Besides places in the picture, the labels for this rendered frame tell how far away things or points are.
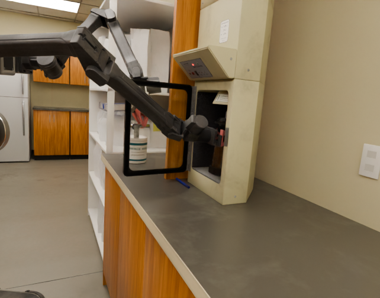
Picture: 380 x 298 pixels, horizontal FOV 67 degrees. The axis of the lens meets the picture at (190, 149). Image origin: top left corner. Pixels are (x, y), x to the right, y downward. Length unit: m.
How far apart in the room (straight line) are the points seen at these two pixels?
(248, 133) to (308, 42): 0.53
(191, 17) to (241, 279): 1.10
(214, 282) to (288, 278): 0.18
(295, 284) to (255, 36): 0.80
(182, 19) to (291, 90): 0.60
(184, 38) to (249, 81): 0.43
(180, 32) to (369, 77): 0.77
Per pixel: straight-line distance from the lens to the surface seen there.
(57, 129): 5.94
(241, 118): 1.08
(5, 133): 1.45
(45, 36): 0.96
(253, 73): 1.10
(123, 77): 0.97
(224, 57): 1.04
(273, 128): 1.53
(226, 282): 0.70
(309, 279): 0.78
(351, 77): 1.27
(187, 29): 1.40
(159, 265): 1.02
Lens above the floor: 1.33
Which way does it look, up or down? 10 degrees down
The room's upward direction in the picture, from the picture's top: 4 degrees clockwise
